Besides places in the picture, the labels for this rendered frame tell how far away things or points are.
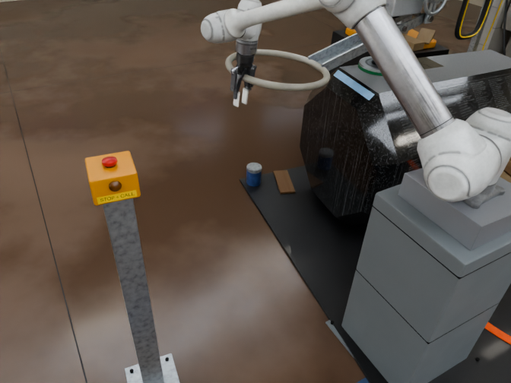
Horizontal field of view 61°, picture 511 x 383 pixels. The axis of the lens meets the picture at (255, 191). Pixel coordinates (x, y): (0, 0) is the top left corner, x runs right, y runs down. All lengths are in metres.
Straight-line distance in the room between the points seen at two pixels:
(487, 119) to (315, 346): 1.21
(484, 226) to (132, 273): 1.07
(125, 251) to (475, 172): 0.99
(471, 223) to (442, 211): 0.10
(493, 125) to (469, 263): 0.41
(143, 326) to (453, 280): 1.03
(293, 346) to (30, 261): 1.45
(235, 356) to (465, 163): 1.28
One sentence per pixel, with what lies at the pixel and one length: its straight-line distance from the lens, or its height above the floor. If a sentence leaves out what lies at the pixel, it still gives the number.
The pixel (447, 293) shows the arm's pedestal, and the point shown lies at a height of 0.66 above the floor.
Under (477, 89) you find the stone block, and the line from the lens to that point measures 2.64.
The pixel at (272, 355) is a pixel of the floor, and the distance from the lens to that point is 2.04.
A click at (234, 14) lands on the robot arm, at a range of 1.67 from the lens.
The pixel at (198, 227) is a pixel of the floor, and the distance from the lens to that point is 2.58.
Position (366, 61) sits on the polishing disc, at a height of 0.90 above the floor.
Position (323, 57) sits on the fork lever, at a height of 0.96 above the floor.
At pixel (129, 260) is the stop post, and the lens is 1.37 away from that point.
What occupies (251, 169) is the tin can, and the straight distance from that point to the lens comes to 2.81.
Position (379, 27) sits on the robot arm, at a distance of 1.31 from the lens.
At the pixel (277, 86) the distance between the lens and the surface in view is 1.86.
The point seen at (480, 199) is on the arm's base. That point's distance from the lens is 1.53.
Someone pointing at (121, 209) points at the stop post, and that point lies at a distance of 1.24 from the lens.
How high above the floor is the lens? 1.72
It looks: 37 degrees down
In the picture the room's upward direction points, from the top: 3 degrees clockwise
